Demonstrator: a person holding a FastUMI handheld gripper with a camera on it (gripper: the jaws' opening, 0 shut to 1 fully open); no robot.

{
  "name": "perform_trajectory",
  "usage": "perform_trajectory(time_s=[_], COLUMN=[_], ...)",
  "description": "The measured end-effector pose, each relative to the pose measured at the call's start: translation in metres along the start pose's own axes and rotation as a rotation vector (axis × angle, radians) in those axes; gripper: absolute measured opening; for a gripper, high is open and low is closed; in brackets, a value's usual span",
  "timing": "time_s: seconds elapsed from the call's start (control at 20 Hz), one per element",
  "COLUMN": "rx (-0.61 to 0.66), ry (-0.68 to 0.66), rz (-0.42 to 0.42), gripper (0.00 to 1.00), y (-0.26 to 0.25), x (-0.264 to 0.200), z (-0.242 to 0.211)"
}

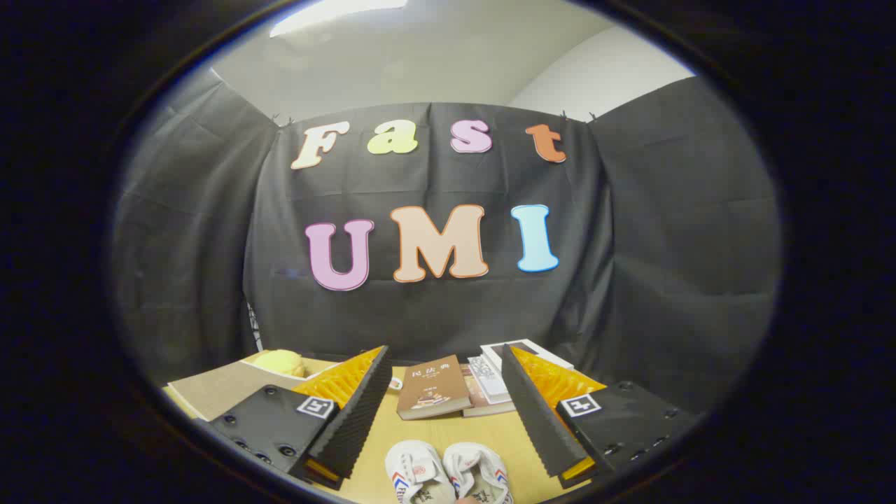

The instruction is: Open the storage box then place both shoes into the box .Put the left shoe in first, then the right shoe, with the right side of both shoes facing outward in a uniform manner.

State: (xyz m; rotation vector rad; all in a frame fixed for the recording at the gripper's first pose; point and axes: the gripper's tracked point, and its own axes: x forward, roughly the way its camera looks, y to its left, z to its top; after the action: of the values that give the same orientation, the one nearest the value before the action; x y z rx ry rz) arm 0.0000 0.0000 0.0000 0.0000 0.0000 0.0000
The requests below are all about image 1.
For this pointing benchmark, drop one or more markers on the yellow plush toy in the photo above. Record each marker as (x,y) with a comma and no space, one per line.
(280,362)

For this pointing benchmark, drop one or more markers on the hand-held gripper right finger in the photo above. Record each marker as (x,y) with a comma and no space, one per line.
(535,413)

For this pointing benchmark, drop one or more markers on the tan storage box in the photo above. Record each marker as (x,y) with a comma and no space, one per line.
(224,388)

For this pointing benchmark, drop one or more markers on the brown paperback book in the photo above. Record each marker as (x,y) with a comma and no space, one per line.
(432,388)

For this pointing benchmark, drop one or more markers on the white canvas shoe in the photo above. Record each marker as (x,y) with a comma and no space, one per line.
(479,472)
(416,476)

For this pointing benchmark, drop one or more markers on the black backdrop cloth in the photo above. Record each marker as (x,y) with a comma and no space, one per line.
(434,315)

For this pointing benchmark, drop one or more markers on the white patterned book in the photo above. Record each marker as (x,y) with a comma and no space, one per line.
(488,379)

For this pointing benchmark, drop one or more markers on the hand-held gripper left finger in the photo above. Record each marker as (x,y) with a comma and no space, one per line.
(350,420)

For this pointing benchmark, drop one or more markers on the reddish brown book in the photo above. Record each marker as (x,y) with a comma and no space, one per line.
(483,406)

